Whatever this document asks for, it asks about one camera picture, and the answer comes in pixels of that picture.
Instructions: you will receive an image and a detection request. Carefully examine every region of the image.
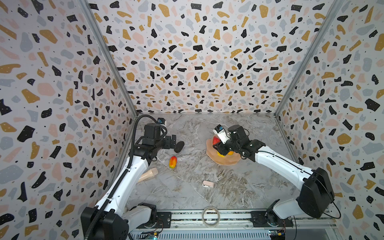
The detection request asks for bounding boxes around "red orange fake mango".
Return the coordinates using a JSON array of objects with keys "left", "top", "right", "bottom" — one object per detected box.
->
[{"left": 213, "top": 136, "right": 221, "bottom": 145}]

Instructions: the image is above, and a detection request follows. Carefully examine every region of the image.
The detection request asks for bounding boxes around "black cable hose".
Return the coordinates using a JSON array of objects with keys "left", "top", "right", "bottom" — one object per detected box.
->
[{"left": 83, "top": 114, "right": 169, "bottom": 240}]

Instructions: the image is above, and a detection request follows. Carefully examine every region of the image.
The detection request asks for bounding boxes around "clear tape roll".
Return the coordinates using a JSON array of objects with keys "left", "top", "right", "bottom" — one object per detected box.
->
[{"left": 202, "top": 206, "right": 221, "bottom": 228}]

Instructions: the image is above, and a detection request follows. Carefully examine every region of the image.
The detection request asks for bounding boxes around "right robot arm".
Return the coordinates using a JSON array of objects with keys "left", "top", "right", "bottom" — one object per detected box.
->
[{"left": 213, "top": 125, "right": 335, "bottom": 227}]

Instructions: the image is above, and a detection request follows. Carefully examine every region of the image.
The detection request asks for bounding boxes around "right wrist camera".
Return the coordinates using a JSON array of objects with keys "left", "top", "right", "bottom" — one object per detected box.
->
[{"left": 214, "top": 124, "right": 230, "bottom": 144}]

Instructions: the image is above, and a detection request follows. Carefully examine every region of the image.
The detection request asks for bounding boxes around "dark fake avocado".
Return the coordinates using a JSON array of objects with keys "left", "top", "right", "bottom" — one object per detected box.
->
[{"left": 174, "top": 141, "right": 185, "bottom": 153}]

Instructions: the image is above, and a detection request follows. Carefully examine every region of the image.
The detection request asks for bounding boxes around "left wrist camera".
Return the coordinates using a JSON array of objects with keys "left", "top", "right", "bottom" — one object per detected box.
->
[{"left": 157, "top": 118, "right": 166, "bottom": 125}]

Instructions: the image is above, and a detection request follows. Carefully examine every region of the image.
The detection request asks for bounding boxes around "yellow fake lemon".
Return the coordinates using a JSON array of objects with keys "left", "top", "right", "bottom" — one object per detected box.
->
[{"left": 217, "top": 151, "right": 234, "bottom": 158}]

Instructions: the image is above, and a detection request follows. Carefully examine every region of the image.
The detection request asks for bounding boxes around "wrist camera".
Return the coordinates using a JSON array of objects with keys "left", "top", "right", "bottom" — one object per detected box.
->
[
  {"left": 157, "top": 118, "right": 166, "bottom": 125},
  {"left": 214, "top": 124, "right": 230, "bottom": 144}
]

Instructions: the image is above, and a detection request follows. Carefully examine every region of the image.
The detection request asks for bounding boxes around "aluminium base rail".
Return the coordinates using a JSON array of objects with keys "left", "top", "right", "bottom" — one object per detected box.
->
[{"left": 129, "top": 209, "right": 342, "bottom": 240}]

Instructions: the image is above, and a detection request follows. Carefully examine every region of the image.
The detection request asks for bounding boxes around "pink scalloped fruit bowl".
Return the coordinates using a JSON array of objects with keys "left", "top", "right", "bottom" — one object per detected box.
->
[{"left": 206, "top": 138, "right": 242, "bottom": 166}]

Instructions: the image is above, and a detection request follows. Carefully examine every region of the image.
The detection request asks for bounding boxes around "red yellow fake mango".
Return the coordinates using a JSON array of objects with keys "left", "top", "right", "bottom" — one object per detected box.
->
[{"left": 169, "top": 156, "right": 178, "bottom": 169}]

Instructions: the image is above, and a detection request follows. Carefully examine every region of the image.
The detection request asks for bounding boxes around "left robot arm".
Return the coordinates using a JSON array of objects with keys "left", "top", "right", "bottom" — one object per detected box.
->
[{"left": 81, "top": 123, "right": 185, "bottom": 240}]

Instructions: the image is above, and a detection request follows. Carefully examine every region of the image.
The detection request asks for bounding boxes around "beige wooden pestle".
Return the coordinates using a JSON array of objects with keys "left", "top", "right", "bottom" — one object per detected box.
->
[{"left": 138, "top": 168, "right": 159, "bottom": 183}]

